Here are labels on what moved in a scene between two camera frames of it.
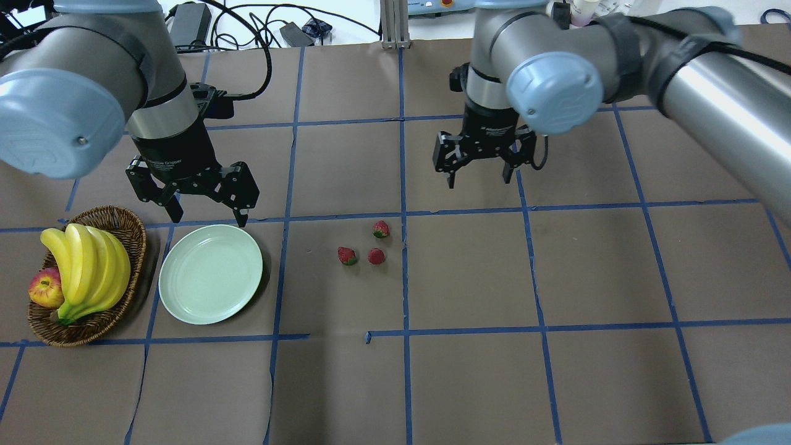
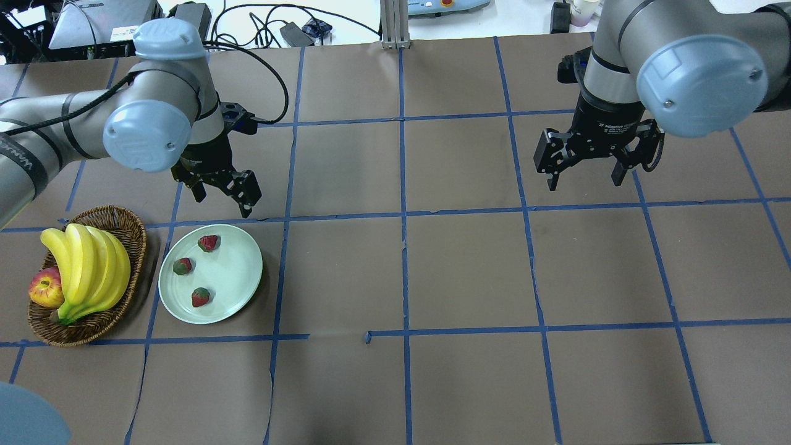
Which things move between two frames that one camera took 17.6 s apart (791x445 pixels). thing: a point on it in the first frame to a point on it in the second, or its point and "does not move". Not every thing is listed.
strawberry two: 346,256 to 199,296
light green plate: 210,273 does not move
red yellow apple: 46,288 does not move
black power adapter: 295,36 does not move
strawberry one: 376,256 to 183,266
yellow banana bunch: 95,267 does not move
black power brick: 191,25 does not move
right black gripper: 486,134 to 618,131
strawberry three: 380,229 to 209,243
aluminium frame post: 395,24 does not move
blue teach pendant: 421,6 does not move
